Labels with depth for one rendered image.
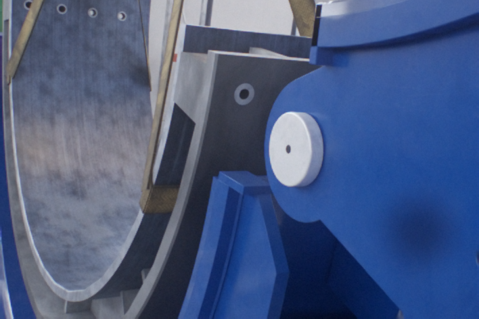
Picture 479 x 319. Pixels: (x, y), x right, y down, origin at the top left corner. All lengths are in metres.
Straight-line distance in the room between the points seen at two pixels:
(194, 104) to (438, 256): 0.68
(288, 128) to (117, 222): 1.95
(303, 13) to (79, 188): 1.56
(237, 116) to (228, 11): 8.57
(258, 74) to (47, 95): 2.10
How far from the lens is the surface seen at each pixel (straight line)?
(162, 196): 1.71
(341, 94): 1.14
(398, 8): 1.00
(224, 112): 1.44
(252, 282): 1.39
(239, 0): 10.09
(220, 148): 1.47
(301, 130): 1.18
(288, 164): 1.21
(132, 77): 3.60
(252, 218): 1.38
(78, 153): 3.33
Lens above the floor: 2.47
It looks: 10 degrees down
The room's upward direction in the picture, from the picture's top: 8 degrees clockwise
